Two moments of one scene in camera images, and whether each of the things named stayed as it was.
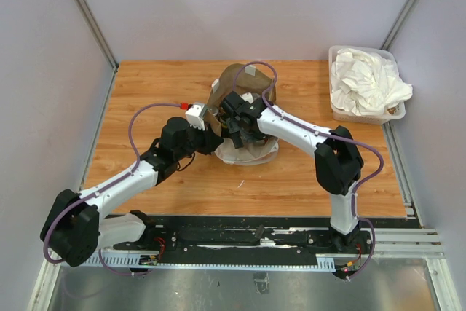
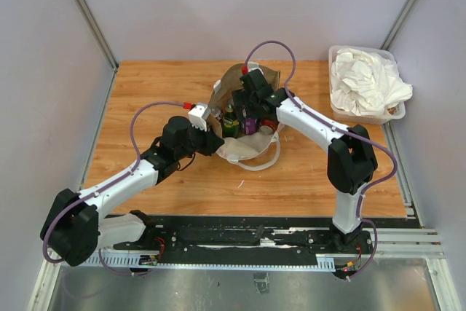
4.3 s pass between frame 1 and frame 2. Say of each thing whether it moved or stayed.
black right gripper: moved
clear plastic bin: stayed
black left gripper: stayed
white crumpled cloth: stayed
